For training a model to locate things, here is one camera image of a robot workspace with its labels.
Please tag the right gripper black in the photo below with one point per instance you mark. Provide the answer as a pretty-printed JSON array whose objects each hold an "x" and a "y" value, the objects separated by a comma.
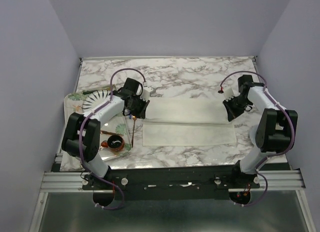
[{"x": 231, "y": 113}]

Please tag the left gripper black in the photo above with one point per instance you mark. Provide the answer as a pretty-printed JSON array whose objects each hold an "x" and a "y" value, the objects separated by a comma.
[{"x": 141, "y": 113}]

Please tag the white cloth napkin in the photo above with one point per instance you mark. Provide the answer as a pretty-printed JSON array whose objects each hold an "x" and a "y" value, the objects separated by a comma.
[{"x": 186, "y": 122}]

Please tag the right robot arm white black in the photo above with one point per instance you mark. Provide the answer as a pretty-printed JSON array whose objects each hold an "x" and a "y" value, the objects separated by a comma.
[{"x": 276, "y": 131}]

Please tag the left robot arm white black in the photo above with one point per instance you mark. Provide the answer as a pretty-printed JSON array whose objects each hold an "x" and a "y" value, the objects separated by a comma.
[{"x": 81, "y": 137}]

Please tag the rose gold fork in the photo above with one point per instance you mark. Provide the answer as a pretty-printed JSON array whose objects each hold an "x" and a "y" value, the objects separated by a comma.
[{"x": 133, "y": 130}]

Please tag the white saucer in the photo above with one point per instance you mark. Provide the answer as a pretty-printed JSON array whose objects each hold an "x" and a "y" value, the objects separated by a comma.
[{"x": 252, "y": 134}]

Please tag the black and copper small bowl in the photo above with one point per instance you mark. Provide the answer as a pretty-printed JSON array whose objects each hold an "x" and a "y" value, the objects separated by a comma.
[{"x": 115, "y": 143}]

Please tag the copper spoon on tray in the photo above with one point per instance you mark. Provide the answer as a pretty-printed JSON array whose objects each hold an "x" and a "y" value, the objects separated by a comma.
[{"x": 104, "y": 135}]

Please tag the white plate blue stripes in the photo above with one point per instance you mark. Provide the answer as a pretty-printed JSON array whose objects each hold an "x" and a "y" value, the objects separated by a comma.
[{"x": 94, "y": 99}]

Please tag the green chopsticks on tray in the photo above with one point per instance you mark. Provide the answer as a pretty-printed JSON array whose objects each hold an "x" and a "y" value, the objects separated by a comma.
[{"x": 105, "y": 87}]

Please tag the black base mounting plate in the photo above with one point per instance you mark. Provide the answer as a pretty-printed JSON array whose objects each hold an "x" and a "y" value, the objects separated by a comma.
[{"x": 199, "y": 182}]

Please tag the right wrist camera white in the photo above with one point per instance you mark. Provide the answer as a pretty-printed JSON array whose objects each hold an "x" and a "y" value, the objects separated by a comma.
[{"x": 227, "y": 92}]

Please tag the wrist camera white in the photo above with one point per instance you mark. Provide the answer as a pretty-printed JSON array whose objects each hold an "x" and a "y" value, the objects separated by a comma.
[
  {"x": 146, "y": 93},
  {"x": 227, "y": 92}
]

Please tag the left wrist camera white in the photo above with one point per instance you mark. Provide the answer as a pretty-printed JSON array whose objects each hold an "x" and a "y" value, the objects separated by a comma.
[{"x": 146, "y": 93}]

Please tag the aluminium frame rail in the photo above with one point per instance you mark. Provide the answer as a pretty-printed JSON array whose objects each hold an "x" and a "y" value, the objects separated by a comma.
[{"x": 72, "y": 182}]

